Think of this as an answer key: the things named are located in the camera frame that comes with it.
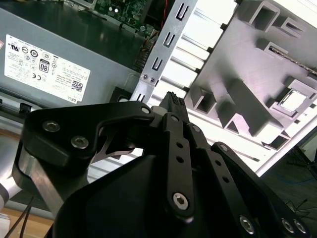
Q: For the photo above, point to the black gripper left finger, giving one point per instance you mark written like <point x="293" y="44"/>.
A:
<point x="62" y="131"/>

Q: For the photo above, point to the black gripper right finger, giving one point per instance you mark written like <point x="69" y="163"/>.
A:
<point x="235" y="188"/>

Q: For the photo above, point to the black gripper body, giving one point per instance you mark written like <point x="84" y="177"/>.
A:
<point x="111" y="203"/>

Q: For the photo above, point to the silver CPU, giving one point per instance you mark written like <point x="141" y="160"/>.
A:
<point x="293" y="99"/>

